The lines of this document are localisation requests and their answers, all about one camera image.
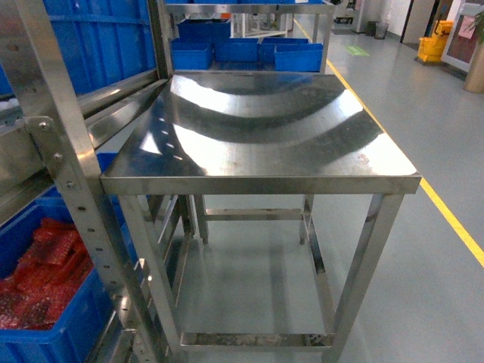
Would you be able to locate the stainless steel roller shelf rack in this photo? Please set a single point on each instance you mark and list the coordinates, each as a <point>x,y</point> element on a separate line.
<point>32,60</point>

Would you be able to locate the grey trash can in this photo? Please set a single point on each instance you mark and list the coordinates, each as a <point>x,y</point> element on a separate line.
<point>381,29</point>

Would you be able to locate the yellow mop bucket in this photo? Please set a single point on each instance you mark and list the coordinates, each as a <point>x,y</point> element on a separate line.
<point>431,48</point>

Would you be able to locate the red bubble wrap bags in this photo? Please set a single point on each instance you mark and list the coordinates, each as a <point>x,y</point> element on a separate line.
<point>46,278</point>

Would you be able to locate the potted plant gold pot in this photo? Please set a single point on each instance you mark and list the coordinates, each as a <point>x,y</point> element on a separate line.
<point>474,80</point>

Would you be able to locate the blue bin with red parts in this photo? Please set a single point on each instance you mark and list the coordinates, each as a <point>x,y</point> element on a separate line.
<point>75,333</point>

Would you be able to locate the small stainless steel table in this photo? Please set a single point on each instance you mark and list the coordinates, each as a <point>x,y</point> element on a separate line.
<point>259,146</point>

